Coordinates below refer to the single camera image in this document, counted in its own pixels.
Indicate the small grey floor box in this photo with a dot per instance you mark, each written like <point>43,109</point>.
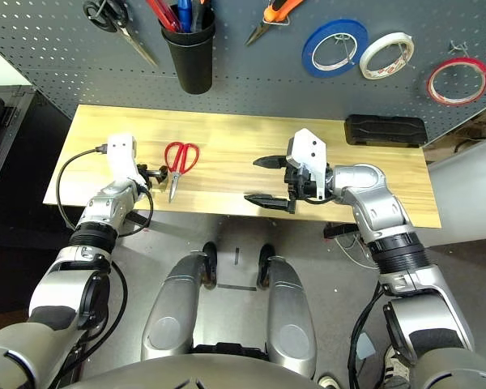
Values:
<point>364,346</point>

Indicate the dark grey pegboard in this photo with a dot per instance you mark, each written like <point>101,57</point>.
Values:
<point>44,48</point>

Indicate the black white sneaker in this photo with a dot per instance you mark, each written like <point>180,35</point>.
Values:
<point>397,364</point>

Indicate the black flat tool case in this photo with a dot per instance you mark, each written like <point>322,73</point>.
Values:
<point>384,129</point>

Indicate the black plastic cup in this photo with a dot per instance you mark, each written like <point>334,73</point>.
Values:
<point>194,69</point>

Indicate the grey robot torso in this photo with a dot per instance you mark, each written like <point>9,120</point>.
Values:
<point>186,374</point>

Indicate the silver right robot leg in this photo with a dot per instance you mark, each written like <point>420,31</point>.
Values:
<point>287,320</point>

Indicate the black floor tape strip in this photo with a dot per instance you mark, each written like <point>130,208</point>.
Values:
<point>237,287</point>

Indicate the orange black needle-nose pliers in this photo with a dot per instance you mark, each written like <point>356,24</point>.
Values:
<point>273,14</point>

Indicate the white tape roll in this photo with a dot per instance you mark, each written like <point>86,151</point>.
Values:
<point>366,65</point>

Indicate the silver robot leg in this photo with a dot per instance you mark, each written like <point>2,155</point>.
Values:
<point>170,316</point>
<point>287,320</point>

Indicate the white grey machine shell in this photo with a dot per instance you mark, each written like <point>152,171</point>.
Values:
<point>461,194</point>

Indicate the red tape roll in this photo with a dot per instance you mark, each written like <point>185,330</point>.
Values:
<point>431,87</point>

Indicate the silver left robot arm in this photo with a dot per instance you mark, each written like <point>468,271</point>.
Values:
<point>101,206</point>

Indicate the small metal pegboard hook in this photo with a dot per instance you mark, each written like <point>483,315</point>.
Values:
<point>457,48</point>

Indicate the white shoe tip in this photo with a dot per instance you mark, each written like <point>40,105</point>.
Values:
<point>328,383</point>

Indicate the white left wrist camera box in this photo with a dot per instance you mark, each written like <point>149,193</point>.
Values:
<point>121,154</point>

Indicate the black metal table leg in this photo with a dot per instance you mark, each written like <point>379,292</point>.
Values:
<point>340,230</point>
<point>137,221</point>

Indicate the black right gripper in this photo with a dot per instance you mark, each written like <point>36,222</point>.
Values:
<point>303,186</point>

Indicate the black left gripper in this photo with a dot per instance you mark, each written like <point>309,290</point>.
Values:
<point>147,176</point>

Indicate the silver left robot leg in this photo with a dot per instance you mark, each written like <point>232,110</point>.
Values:
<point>170,316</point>

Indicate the blue tape roll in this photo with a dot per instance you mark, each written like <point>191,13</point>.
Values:
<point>308,56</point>

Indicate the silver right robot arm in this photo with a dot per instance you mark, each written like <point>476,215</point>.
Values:
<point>372,194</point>

